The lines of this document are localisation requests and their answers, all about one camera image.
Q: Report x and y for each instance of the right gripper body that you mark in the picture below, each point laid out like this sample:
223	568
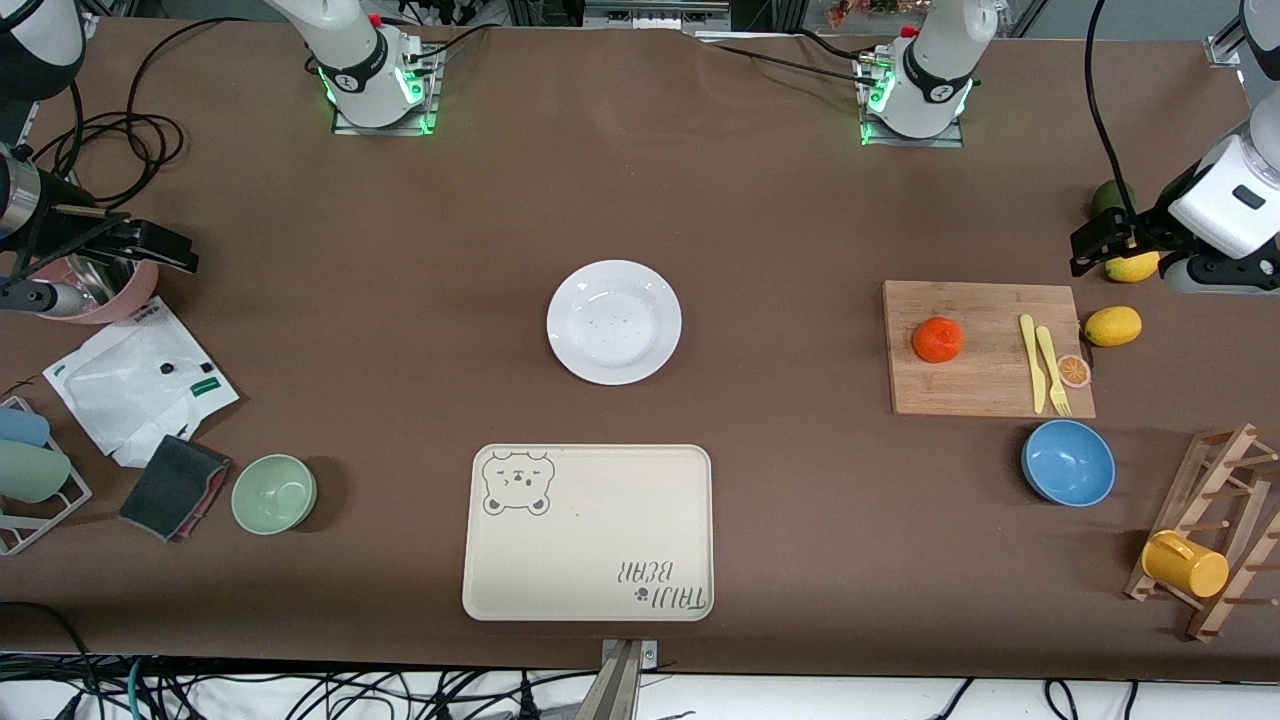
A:
62	231

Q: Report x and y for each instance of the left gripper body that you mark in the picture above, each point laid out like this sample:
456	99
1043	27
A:
1148	226

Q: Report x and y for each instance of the orange mandarin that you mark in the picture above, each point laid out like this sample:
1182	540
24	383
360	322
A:
938	340

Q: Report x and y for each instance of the white round plate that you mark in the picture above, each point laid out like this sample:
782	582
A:
613	322

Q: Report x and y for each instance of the beige bear print tray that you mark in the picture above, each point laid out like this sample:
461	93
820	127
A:
590	540

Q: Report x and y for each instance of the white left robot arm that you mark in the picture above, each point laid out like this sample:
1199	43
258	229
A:
930	70

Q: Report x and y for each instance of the yellow lemon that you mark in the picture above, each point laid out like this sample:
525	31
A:
1113	326
1135	268

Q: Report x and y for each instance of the green avocado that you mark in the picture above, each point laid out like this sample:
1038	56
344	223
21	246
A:
1108	197

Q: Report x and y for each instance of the pink bowl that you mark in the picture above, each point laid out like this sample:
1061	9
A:
135	295

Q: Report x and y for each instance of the metal scoop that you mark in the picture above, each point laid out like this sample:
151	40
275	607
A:
95	278

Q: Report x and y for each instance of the toy orange slice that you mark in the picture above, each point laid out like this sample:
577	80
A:
1074	371

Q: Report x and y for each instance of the yellow plastic knife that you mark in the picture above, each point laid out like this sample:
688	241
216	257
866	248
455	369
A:
1030	350

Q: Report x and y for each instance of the yellow plastic fork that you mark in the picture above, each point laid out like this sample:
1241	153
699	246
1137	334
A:
1050	365

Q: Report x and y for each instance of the white plastic bag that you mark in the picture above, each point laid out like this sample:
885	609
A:
130	390

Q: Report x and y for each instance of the wooden cutting board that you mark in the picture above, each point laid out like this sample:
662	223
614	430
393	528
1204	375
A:
980	380

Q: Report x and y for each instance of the light blue cup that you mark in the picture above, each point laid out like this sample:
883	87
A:
22	427

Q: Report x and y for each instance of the blue bowl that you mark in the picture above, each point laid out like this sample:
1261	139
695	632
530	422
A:
1068	462

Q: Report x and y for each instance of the dark grey folded cloth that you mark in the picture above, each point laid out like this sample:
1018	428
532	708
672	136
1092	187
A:
170	485

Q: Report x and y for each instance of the pale green cup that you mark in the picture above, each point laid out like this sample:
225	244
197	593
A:
30	472

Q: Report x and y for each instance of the wooden cup rack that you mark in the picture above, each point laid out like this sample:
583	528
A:
1215	470

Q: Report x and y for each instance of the pale green bowl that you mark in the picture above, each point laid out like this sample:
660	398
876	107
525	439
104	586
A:
273	494

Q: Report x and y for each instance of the yellow cup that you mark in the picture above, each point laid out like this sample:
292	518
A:
1185	565

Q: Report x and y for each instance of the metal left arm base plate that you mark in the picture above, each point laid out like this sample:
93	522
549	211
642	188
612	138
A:
950	140

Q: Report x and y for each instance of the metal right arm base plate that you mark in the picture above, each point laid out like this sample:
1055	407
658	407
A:
385	128

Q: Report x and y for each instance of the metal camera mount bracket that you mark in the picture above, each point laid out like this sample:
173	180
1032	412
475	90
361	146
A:
622	680

